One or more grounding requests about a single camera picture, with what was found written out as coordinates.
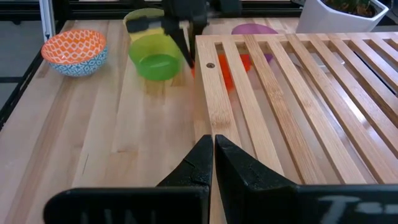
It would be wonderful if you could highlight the green plastic bowl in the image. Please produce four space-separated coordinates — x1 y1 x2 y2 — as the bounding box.
128 33 185 82

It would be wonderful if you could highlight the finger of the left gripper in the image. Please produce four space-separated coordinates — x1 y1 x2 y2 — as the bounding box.
189 23 206 62
170 28 195 68

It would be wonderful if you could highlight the slatted wooden shelf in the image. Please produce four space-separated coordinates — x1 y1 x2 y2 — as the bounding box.
193 30 398 224

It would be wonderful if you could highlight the orange patterned ceramic bowl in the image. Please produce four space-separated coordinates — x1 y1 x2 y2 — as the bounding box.
40 29 109 78

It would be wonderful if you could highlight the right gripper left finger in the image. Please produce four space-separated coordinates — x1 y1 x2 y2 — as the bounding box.
43 134 215 224

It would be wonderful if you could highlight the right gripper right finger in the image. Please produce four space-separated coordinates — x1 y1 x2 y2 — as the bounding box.
215 134 398 224

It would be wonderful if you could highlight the white hexagonal plant pot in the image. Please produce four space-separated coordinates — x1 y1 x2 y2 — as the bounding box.
295 0 389 34

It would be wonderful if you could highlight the silver metal post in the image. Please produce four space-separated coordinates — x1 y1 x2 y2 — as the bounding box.
39 0 57 41

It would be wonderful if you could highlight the purple plastic bowl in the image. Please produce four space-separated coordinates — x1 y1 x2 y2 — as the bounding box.
231 23 279 63

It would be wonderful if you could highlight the red plastic bowl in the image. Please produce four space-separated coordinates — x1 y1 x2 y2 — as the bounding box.
191 54 252 93

